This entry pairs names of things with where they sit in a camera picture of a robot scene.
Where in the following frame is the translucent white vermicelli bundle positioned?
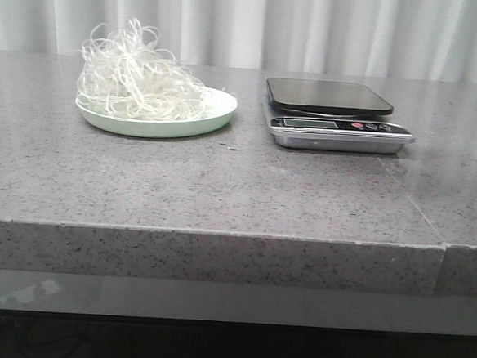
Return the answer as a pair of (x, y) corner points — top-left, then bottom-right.
(76, 18), (215, 123)

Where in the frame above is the pale green round plate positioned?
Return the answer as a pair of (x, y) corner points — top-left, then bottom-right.
(75, 87), (238, 139)

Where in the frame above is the black silver kitchen scale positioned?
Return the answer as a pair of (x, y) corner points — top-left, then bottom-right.
(263, 77), (415, 154)

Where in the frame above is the white pleated curtain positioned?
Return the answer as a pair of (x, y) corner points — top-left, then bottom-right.
(0, 0), (477, 83)

